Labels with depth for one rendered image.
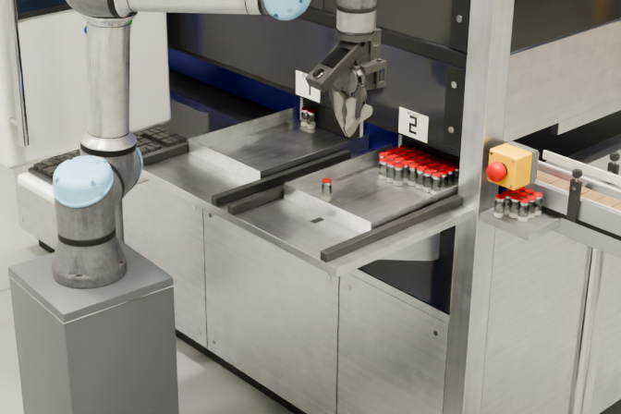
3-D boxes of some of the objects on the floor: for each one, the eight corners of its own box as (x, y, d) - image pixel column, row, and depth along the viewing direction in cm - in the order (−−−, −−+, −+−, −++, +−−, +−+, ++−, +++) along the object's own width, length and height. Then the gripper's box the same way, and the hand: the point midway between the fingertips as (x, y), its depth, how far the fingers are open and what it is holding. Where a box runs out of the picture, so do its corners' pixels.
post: (452, 516, 285) (523, -439, 201) (470, 528, 281) (551, -442, 197) (434, 528, 281) (499, -442, 197) (453, 540, 277) (528, -445, 193)
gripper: (391, 30, 218) (387, 134, 226) (358, 20, 224) (355, 122, 232) (359, 39, 212) (356, 145, 221) (325, 29, 218) (324, 132, 227)
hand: (346, 131), depth 224 cm, fingers closed
